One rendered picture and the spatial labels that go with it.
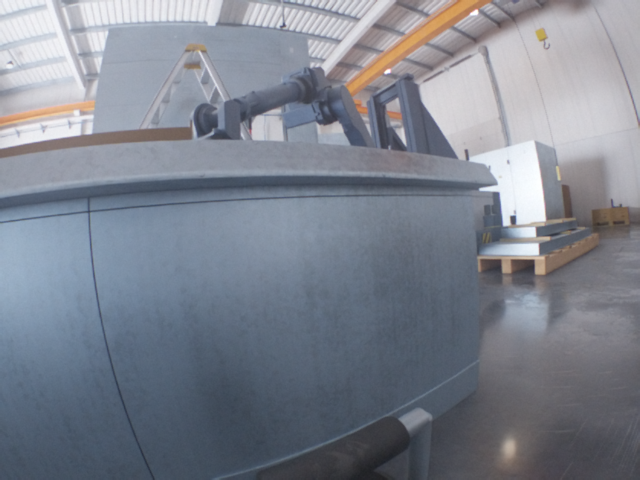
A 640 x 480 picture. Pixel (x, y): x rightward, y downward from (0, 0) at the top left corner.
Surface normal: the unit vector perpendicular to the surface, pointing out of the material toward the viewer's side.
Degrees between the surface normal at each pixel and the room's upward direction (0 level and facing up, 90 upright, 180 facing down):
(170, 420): 90
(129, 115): 90
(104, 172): 68
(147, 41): 90
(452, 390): 90
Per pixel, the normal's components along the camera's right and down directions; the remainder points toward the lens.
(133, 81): 0.44, -0.03
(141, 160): 0.41, -0.41
